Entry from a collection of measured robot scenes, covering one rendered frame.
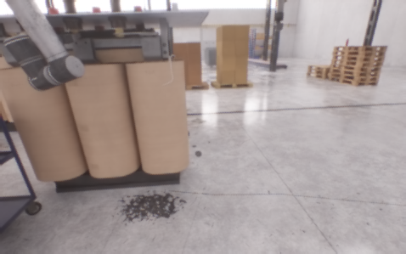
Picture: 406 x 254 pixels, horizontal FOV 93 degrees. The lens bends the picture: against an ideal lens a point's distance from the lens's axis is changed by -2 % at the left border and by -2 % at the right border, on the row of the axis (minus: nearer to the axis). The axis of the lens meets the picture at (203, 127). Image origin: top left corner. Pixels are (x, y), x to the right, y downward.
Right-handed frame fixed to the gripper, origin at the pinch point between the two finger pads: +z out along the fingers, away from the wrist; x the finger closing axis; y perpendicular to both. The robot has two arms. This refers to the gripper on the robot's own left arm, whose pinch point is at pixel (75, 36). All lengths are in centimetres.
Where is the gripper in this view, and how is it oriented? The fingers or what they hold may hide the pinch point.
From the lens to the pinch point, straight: 155.5
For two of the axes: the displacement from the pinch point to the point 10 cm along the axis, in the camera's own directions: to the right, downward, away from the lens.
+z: 2.5, -5.5, 8.0
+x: -9.7, -0.7, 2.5
